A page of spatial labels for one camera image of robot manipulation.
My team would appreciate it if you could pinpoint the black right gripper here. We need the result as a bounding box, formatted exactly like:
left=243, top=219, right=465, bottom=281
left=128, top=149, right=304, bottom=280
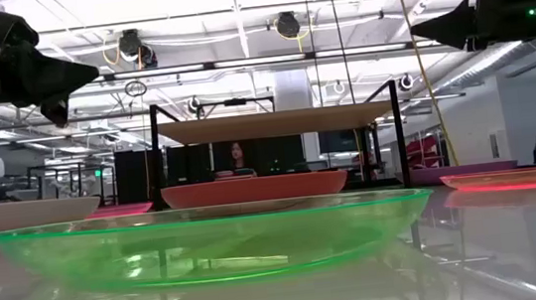
left=406, top=0, right=536, bottom=59

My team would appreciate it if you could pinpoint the pink translucent plate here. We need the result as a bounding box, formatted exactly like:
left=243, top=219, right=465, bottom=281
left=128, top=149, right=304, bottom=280
left=84, top=200, right=156, bottom=221

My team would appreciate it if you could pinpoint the purple plate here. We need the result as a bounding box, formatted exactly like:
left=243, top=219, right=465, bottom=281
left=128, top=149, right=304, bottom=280
left=393, top=158, right=520, bottom=191

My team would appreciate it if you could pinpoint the orange translucent plate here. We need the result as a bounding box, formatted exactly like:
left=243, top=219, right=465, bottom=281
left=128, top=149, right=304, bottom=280
left=439, top=165, right=536, bottom=201

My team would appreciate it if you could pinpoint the green translucent plate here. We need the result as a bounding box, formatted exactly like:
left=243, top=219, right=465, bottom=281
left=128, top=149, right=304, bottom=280
left=0, top=182, right=442, bottom=300

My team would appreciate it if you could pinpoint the red opaque plate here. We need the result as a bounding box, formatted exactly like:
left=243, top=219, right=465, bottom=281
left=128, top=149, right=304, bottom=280
left=159, top=167, right=351, bottom=213

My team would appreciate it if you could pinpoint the beige plate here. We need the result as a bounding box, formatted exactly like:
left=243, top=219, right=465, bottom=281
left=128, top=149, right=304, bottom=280
left=0, top=191, right=105, bottom=243

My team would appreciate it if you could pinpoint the red bin rack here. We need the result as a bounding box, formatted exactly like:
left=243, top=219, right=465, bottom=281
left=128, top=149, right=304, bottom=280
left=404, top=132, right=447, bottom=172

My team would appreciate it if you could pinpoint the dark monitor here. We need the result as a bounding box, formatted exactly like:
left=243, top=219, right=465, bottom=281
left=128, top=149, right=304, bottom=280
left=316, top=127, right=362, bottom=156

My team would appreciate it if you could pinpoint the white pillar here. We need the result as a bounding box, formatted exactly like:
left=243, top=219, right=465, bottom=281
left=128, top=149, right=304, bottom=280
left=271, top=65, right=324, bottom=168

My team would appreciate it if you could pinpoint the person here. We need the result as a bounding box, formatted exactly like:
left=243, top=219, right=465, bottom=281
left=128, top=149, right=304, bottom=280
left=226, top=139, right=258, bottom=180

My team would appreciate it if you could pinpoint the yellow hanging cable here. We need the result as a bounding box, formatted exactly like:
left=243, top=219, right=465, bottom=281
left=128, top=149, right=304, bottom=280
left=391, top=0, right=461, bottom=172

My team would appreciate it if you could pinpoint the silver ventilation duct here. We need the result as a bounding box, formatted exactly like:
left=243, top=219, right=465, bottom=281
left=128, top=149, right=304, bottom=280
left=429, top=39, right=536, bottom=96

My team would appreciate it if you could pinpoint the coiled cable ring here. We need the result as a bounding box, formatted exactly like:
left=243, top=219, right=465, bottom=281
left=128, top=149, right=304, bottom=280
left=123, top=77, right=150, bottom=99

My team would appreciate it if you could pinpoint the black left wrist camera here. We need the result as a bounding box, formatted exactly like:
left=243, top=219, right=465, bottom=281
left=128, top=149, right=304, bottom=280
left=0, top=4, right=43, bottom=50

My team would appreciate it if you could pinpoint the black workstation frame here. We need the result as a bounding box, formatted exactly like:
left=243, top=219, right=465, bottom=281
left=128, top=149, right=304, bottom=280
left=24, top=157, right=120, bottom=215

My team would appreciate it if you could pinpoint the large ceiling cable reel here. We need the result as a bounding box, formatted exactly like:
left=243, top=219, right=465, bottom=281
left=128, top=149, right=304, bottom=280
left=273, top=10, right=304, bottom=42
left=115, top=25, right=160, bottom=72

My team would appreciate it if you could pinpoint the black partition wall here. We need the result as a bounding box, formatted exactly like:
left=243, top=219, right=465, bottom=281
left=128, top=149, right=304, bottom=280
left=112, top=131, right=308, bottom=193

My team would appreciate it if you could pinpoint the thin black hanging cable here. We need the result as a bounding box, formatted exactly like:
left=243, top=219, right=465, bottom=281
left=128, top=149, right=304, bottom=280
left=303, top=0, right=324, bottom=109

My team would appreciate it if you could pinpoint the wooden shelf black metal frame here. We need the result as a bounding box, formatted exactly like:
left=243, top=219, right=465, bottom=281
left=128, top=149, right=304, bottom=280
left=143, top=78, right=414, bottom=216

